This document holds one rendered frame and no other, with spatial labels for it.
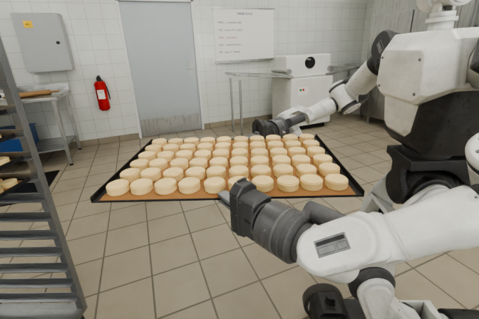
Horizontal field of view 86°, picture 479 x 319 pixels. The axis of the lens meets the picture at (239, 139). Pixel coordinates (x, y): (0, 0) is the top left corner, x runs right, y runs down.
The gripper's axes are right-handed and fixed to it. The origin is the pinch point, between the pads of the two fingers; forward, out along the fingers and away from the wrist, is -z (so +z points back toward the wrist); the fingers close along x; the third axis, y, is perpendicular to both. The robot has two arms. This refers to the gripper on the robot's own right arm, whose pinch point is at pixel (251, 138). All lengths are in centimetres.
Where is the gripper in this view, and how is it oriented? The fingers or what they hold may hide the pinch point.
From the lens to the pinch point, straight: 94.5
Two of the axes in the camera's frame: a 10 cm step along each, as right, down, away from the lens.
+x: -0.4, -9.4, -3.3
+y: 6.9, 2.2, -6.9
